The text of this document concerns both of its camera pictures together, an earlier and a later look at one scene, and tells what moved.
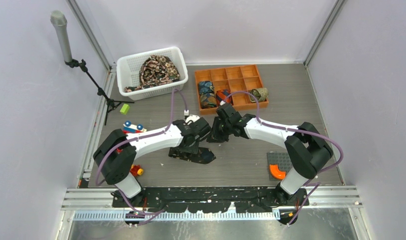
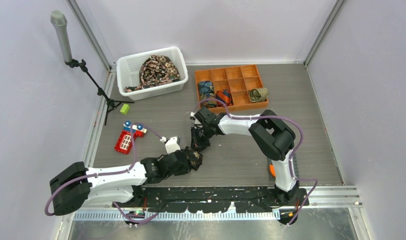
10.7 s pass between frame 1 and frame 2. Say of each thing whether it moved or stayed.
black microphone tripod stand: stayed
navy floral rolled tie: stayed
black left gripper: moved
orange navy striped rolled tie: stayed
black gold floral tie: moved
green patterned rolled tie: stayed
